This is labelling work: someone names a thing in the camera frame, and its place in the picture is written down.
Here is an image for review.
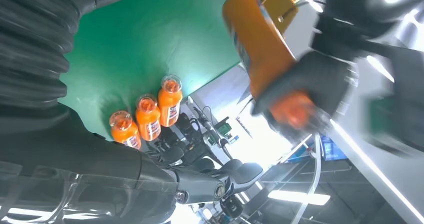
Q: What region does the yellow film wrapped cardboard box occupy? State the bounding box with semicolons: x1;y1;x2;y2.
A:
260;0;315;35

